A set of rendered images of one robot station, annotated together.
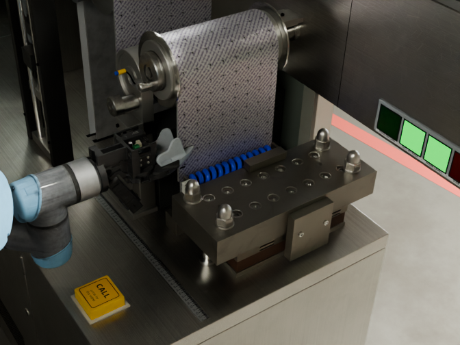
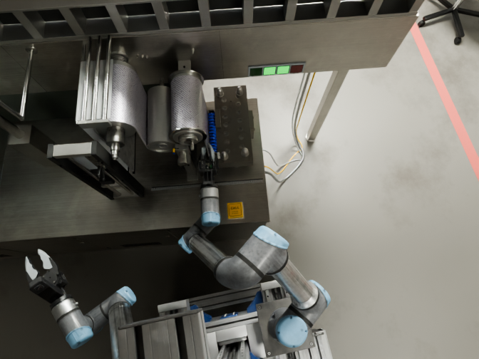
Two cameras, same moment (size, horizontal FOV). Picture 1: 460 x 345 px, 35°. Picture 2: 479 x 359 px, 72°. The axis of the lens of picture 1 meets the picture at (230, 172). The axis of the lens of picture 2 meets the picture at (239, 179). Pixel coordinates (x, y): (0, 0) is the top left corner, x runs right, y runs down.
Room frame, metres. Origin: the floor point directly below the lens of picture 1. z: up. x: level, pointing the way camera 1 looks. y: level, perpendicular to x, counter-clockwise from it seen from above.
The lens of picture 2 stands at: (0.72, 0.50, 2.42)
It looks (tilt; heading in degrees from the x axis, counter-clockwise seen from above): 72 degrees down; 304
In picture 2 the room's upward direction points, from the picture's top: 2 degrees counter-clockwise
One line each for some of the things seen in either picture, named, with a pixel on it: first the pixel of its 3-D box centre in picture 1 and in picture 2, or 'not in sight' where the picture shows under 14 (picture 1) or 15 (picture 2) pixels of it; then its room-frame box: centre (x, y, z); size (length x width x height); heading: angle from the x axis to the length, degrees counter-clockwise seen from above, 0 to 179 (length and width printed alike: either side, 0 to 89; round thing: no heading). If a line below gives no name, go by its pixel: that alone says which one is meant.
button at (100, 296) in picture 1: (99, 297); (234, 210); (0.94, 0.23, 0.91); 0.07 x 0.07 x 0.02; 36
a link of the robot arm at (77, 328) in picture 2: not in sight; (75, 328); (1.13, 0.92, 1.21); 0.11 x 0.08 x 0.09; 159
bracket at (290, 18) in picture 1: (284, 17); (184, 66); (1.38, -0.10, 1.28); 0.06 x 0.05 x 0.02; 126
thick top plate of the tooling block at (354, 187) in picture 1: (276, 194); (232, 125); (1.15, -0.10, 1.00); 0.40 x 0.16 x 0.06; 126
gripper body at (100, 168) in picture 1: (122, 161); (208, 174); (1.08, 0.20, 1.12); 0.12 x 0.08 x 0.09; 126
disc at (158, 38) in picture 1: (158, 69); (187, 136); (1.20, 0.14, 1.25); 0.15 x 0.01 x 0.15; 36
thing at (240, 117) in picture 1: (227, 126); (205, 124); (1.22, 0.01, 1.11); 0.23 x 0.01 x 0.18; 126
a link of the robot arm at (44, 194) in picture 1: (42, 194); (210, 211); (0.99, 0.33, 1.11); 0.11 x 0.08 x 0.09; 126
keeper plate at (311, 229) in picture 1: (309, 230); (251, 125); (1.09, -0.16, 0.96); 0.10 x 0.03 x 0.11; 126
